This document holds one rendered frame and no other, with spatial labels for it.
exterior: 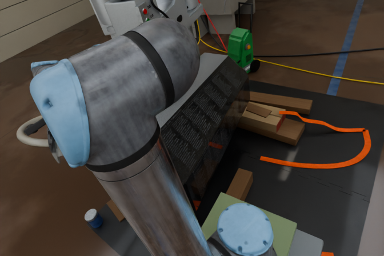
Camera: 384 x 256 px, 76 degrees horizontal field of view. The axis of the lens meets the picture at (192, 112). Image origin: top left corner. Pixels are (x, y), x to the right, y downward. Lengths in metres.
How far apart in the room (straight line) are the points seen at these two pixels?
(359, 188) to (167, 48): 2.10
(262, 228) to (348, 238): 1.35
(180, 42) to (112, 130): 0.14
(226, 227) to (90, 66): 0.59
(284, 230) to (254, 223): 0.31
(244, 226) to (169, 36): 0.57
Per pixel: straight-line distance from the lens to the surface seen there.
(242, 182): 2.06
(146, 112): 0.31
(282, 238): 1.04
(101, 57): 0.30
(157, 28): 0.34
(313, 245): 1.08
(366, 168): 2.43
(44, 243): 2.61
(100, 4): 2.28
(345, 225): 2.10
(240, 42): 3.22
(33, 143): 1.13
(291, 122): 2.56
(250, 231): 0.75
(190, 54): 0.34
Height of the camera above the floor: 1.83
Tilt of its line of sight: 38 degrees down
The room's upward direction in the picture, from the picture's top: 15 degrees counter-clockwise
